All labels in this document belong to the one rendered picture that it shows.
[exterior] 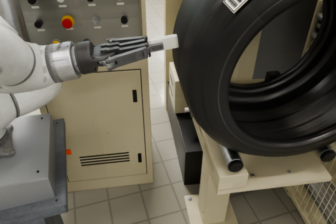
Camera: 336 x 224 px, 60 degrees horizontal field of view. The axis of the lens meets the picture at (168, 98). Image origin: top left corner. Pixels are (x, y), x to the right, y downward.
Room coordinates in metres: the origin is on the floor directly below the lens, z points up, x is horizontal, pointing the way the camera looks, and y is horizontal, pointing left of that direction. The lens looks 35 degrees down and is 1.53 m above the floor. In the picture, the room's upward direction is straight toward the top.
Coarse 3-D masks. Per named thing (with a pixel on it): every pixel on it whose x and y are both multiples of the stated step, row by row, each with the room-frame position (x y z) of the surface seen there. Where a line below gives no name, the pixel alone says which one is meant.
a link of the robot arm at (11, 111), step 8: (0, 96) 0.79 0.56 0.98; (8, 96) 0.81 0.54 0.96; (0, 104) 0.78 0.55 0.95; (8, 104) 0.80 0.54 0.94; (0, 112) 0.77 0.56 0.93; (8, 112) 0.79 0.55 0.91; (16, 112) 0.81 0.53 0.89; (0, 120) 0.76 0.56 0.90; (8, 120) 0.78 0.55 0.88; (0, 128) 0.76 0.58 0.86; (0, 136) 0.75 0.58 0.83
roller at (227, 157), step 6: (222, 150) 0.61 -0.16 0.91; (228, 150) 0.60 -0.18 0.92; (228, 156) 0.58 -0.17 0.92; (234, 156) 0.57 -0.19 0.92; (228, 162) 0.56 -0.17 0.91; (234, 162) 0.56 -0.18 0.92; (240, 162) 0.56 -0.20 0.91; (228, 168) 0.55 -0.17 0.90; (234, 168) 0.55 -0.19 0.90; (240, 168) 0.56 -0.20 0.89
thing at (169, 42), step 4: (168, 36) 0.64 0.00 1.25; (172, 36) 0.63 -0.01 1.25; (176, 36) 0.63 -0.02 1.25; (148, 40) 0.63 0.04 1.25; (152, 40) 0.63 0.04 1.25; (156, 40) 0.63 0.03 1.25; (160, 40) 0.63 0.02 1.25; (164, 40) 0.63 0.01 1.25; (168, 40) 0.63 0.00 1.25; (172, 40) 0.63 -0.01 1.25; (176, 40) 0.63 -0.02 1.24; (164, 44) 0.63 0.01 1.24; (168, 44) 0.63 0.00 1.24; (172, 44) 0.63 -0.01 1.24; (176, 44) 0.63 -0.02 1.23; (164, 48) 0.63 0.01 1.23; (168, 48) 0.63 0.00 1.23
